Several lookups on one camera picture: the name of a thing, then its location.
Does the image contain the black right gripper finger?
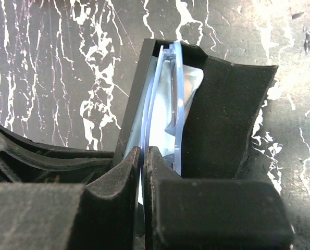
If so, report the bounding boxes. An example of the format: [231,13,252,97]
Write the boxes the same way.
[144,146,294,249]

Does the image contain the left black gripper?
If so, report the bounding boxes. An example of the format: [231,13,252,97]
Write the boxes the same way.
[0,125,140,249]

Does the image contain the light blue cleaning cloth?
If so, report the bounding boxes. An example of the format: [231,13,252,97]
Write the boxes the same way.
[123,57,205,224]

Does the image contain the black sunglasses case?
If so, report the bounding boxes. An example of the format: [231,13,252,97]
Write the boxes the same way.
[113,38,279,180]

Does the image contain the blue sunglasses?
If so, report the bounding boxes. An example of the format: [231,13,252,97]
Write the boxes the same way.
[140,42,184,175]

